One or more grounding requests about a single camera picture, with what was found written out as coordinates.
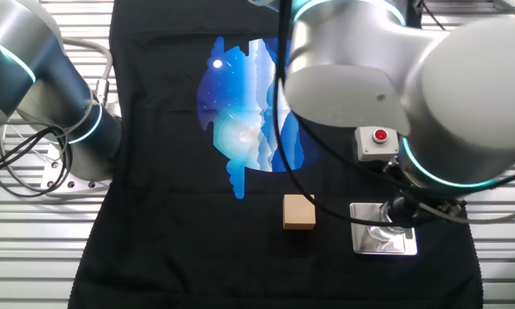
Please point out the clear glass jar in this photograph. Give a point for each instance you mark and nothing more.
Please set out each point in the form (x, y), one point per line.
(382, 232)

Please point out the white box with red button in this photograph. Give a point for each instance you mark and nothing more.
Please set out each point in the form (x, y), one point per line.
(373, 148)

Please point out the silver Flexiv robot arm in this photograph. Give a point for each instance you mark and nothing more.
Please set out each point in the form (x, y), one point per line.
(455, 86)

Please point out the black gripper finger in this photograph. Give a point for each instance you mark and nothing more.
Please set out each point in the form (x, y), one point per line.
(418, 216)

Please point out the black cloth with blue print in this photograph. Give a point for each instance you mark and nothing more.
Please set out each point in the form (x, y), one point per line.
(154, 236)

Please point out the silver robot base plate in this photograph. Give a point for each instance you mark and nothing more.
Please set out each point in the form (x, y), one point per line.
(53, 165)

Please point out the silver digital scale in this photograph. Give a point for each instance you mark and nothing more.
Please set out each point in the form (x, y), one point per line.
(360, 244)

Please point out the light wooden cube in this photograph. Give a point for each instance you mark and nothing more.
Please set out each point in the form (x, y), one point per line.
(299, 212)

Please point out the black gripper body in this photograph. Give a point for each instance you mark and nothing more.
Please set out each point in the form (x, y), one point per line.
(438, 205)

